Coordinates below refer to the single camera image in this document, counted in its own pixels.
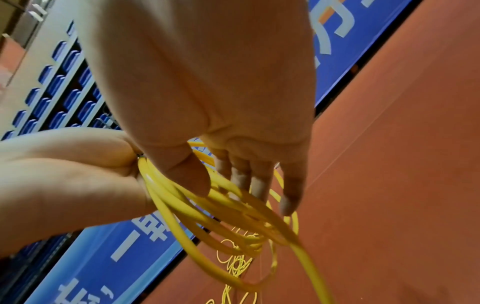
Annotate person's right hand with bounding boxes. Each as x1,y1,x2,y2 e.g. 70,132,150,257
74,0,318,218

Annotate person's left hand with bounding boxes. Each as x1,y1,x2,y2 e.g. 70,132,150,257
0,127,159,259

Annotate yellow cord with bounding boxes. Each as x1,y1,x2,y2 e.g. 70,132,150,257
204,234,264,304
136,139,335,304

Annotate blue banner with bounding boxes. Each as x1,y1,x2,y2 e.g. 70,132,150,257
22,0,418,304

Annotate rows of blue seats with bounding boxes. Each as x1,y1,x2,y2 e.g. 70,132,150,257
0,21,125,143

